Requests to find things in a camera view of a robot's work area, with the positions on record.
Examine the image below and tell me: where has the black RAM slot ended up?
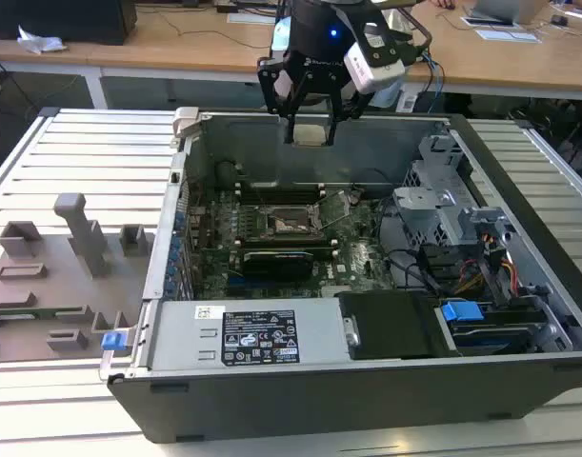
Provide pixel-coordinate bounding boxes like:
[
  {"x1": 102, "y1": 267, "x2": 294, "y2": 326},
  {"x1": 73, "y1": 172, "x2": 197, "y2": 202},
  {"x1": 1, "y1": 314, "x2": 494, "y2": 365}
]
[
  {"x1": 235, "y1": 187, "x2": 326, "y2": 195},
  {"x1": 231, "y1": 238, "x2": 340, "y2": 246},
  {"x1": 231, "y1": 253, "x2": 340, "y2": 261},
  {"x1": 235, "y1": 192, "x2": 326, "y2": 200},
  {"x1": 231, "y1": 248, "x2": 340, "y2": 256},
  {"x1": 236, "y1": 197, "x2": 326, "y2": 206},
  {"x1": 231, "y1": 243, "x2": 340, "y2": 250},
  {"x1": 235, "y1": 182, "x2": 326, "y2": 189}
]

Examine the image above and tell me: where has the grey laptop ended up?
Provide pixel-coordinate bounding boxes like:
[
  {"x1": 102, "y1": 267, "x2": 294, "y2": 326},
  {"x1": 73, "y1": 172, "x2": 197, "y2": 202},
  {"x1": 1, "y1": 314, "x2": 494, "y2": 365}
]
[{"x1": 466, "y1": 0, "x2": 549, "y2": 28}]

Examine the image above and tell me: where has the thin metal locking lever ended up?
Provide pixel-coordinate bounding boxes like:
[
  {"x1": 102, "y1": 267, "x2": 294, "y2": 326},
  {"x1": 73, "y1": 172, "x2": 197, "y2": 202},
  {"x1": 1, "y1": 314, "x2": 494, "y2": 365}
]
[{"x1": 251, "y1": 182, "x2": 274, "y2": 223}]

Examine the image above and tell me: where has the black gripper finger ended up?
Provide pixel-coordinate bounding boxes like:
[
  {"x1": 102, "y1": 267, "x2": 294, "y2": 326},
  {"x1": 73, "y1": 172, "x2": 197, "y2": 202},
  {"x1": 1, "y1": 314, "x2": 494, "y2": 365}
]
[
  {"x1": 256, "y1": 55, "x2": 311, "y2": 145},
  {"x1": 324, "y1": 70, "x2": 373, "y2": 147}
]

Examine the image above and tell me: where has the green motherboard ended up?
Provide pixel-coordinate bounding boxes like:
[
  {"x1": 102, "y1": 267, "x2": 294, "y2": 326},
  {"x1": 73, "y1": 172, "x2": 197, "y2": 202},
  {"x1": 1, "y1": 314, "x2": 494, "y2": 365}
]
[{"x1": 185, "y1": 183, "x2": 402, "y2": 302}]

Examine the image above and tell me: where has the black graphics card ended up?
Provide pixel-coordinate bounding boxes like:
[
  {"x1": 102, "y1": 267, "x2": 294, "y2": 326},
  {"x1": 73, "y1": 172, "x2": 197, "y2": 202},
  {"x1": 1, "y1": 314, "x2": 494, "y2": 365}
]
[{"x1": 241, "y1": 249, "x2": 315, "y2": 283}]

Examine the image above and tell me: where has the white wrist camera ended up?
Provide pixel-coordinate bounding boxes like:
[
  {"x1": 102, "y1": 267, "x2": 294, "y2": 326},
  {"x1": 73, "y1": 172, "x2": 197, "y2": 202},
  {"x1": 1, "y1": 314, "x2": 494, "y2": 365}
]
[{"x1": 344, "y1": 23, "x2": 410, "y2": 95}]

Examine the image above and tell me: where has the black plastic drive cover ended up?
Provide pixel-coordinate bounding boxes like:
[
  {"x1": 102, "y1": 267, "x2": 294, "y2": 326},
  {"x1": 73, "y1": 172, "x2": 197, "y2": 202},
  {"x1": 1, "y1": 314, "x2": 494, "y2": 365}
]
[{"x1": 335, "y1": 290, "x2": 463, "y2": 361}]

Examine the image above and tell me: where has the hard disk in blue carrier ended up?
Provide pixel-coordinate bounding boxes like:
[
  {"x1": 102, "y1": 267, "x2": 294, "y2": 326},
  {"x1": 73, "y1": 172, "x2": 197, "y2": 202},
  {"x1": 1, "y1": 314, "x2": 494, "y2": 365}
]
[{"x1": 435, "y1": 297, "x2": 575, "y2": 356}]

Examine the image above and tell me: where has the metal socket cover frame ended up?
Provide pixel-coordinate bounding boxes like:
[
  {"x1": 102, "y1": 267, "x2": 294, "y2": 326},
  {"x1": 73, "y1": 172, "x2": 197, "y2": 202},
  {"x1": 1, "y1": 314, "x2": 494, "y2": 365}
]
[{"x1": 311, "y1": 189, "x2": 354, "y2": 230}]

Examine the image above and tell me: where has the grey power supply unit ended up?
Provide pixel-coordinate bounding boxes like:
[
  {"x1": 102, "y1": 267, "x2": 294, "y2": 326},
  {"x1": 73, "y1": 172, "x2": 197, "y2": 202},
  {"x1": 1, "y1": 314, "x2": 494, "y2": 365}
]
[{"x1": 150, "y1": 299, "x2": 351, "y2": 372}]

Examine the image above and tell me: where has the silver CPU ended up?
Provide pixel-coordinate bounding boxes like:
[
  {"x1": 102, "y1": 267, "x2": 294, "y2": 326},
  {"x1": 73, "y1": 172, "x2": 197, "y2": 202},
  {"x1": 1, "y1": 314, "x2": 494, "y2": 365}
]
[{"x1": 292, "y1": 124, "x2": 331, "y2": 147}]

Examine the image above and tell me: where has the blue plastic latch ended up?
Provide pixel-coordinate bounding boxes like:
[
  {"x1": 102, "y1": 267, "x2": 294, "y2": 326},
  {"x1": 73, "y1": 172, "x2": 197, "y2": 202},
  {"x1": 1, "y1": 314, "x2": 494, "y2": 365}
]
[{"x1": 101, "y1": 331, "x2": 132, "y2": 353}]

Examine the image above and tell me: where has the grey parts rack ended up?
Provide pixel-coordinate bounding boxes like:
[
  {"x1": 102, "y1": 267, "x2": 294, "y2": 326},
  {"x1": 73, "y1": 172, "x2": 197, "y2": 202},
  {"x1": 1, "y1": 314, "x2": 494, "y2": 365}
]
[{"x1": 0, "y1": 192, "x2": 158, "y2": 366}]

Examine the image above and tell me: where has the silver metal drive cage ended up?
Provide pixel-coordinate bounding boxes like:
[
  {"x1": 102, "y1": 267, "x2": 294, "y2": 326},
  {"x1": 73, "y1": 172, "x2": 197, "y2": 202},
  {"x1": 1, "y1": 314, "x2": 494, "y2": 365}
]
[{"x1": 392, "y1": 132, "x2": 515, "y2": 248}]

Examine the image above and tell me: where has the CPU socket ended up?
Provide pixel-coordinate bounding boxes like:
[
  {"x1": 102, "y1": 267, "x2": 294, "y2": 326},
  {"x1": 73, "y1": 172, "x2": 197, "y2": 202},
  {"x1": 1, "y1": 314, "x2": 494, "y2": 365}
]
[{"x1": 264, "y1": 203, "x2": 328, "y2": 240}]

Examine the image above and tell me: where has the coloured wire bundle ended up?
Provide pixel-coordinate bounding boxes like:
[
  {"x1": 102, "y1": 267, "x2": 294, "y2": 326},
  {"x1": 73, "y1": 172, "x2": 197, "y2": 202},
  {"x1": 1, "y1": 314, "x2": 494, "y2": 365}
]
[{"x1": 454, "y1": 230, "x2": 518, "y2": 299}]

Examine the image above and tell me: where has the black box on desk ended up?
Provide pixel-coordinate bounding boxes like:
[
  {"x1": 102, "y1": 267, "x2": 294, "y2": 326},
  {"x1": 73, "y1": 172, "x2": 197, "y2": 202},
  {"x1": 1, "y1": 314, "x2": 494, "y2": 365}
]
[{"x1": 0, "y1": 0, "x2": 138, "y2": 47}]

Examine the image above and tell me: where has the green RAM stick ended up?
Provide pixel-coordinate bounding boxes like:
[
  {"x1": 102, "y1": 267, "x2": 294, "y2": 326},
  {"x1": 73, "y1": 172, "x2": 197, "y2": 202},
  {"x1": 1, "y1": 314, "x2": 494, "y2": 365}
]
[{"x1": 0, "y1": 307, "x2": 85, "y2": 321}]

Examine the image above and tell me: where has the wooden desk white frame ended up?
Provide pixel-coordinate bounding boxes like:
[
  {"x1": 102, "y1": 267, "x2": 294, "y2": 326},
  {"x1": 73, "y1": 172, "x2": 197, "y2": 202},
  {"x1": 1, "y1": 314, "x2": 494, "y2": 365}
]
[
  {"x1": 88, "y1": 0, "x2": 582, "y2": 104},
  {"x1": 0, "y1": 36, "x2": 104, "y2": 111}
]

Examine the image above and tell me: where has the crumpled white paper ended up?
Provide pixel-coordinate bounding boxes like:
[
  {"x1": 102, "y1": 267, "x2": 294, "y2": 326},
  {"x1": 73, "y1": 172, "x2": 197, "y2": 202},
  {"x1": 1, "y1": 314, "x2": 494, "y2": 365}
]
[{"x1": 16, "y1": 24, "x2": 68, "y2": 54}]

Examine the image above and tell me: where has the black and grey PC case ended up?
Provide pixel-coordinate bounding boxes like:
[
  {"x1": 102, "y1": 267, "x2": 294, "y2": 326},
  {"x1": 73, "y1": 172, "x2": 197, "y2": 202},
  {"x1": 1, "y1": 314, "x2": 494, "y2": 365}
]
[{"x1": 98, "y1": 107, "x2": 582, "y2": 445}]

